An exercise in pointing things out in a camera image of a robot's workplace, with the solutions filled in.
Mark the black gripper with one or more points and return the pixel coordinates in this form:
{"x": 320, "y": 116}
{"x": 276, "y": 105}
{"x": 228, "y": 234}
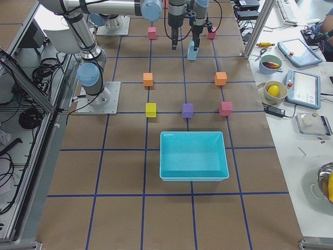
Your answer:
{"x": 197, "y": 29}
{"x": 174, "y": 23}

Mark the light blue foam block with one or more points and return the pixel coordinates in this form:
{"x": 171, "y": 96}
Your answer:
{"x": 191, "y": 47}
{"x": 192, "y": 55}

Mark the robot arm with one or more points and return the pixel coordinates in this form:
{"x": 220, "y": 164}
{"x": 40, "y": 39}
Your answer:
{"x": 90, "y": 73}
{"x": 200, "y": 8}

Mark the red foam block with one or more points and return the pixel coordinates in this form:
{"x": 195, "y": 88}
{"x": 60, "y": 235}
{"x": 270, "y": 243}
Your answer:
{"x": 225, "y": 108}
{"x": 152, "y": 33}
{"x": 211, "y": 35}

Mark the orange foam block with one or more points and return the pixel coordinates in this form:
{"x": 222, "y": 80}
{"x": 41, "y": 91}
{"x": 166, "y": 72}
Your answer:
{"x": 148, "y": 79}
{"x": 220, "y": 78}

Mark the scissors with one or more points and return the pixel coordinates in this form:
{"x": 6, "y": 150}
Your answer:
{"x": 262, "y": 51}

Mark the yellow foam block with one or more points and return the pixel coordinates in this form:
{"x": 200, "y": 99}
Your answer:
{"x": 151, "y": 110}

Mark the green bowl with eggplant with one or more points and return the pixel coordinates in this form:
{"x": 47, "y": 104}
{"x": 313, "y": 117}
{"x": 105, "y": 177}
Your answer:
{"x": 269, "y": 64}

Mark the beige bowl with lemon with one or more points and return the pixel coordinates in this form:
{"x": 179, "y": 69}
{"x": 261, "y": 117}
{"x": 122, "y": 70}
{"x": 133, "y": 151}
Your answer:
{"x": 275, "y": 92}

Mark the white keyboard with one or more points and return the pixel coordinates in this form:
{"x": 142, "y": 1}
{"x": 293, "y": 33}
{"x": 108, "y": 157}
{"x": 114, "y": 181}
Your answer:
{"x": 286, "y": 13}

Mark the blue teach pendant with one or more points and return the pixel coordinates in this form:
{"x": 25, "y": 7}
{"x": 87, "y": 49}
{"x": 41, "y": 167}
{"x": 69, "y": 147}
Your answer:
{"x": 303, "y": 89}
{"x": 298, "y": 53}

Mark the black power adapter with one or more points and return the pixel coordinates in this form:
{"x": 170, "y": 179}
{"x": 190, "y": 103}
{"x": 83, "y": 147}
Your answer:
{"x": 275, "y": 111}

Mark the teal plastic bin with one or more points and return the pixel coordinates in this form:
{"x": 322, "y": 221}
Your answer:
{"x": 193, "y": 156}

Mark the kitchen scale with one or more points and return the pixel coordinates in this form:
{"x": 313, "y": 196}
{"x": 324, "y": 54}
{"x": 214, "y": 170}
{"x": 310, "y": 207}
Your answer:
{"x": 313, "y": 124}

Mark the steel bowl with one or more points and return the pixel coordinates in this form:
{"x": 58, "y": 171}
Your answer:
{"x": 324, "y": 179}

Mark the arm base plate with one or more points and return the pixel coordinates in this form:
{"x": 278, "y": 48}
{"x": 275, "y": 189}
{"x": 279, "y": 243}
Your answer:
{"x": 118, "y": 26}
{"x": 105, "y": 103}

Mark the aluminium frame post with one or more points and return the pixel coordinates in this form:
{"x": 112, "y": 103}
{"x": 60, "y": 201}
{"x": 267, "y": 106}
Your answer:
{"x": 262, "y": 18}

